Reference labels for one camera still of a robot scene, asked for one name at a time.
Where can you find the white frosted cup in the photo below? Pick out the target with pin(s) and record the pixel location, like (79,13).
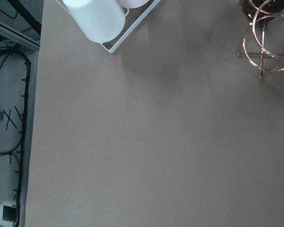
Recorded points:
(100,20)

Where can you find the copper wire bottle rack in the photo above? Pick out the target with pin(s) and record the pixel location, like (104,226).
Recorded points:
(263,43)

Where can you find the pink frosted cup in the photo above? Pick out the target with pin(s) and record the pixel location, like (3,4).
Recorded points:
(132,4)

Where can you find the white wire cup rack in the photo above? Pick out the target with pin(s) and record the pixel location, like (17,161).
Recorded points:
(133,17)

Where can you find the tea bottle in rack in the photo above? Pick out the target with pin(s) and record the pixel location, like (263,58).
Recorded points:
(250,7)

